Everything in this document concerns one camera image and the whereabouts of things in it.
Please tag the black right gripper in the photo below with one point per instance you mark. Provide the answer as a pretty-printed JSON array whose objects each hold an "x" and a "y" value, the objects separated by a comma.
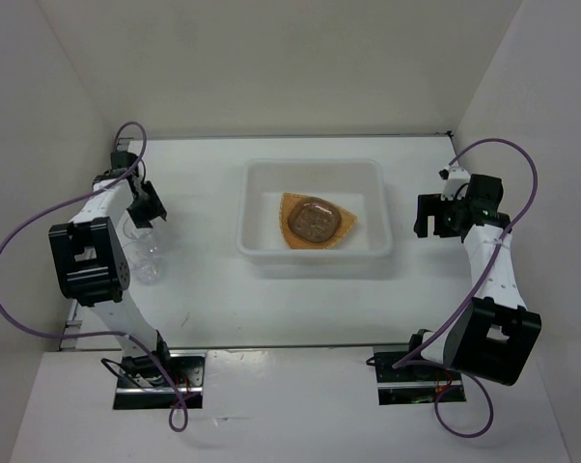
[{"x": 429, "y": 204}]

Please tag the clear plastic cup rear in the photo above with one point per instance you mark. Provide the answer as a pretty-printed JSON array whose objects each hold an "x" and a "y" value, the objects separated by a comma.
[{"x": 149, "y": 238}]

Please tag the clear plastic cup front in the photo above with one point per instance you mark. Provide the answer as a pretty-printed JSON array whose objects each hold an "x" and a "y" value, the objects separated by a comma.
[{"x": 146, "y": 266}]

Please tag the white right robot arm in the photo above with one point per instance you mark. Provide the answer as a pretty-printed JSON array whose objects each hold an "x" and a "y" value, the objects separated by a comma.
[{"x": 495, "y": 334}]

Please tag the translucent plastic bin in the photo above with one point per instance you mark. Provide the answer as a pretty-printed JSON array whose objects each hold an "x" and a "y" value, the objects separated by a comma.
[{"x": 356, "y": 185}]

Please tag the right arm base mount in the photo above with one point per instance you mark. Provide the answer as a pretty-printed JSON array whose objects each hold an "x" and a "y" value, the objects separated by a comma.
[{"x": 412, "y": 384}]

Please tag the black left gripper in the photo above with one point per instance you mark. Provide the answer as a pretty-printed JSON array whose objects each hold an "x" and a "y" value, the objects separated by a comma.
[{"x": 154, "y": 209}]

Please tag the woven bamboo basket tray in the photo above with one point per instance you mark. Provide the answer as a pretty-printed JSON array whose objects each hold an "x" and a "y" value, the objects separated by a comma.
[{"x": 312, "y": 223}]

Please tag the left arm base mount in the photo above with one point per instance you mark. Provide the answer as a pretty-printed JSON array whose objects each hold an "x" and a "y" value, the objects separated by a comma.
[{"x": 141, "y": 386}]

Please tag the aluminium table frame rail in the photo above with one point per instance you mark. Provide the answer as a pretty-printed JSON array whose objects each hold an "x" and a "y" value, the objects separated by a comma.
[{"x": 90, "y": 263}]

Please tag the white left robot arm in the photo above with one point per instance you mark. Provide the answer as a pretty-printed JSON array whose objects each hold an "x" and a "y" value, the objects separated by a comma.
[{"x": 142, "y": 337}]

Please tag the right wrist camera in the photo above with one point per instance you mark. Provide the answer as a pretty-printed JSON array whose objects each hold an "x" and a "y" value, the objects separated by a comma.
[{"x": 455, "y": 178}]

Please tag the clear plastic cup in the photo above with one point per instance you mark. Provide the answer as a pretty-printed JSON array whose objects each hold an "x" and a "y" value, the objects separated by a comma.
[
  {"x": 146, "y": 266},
  {"x": 149, "y": 238}
]

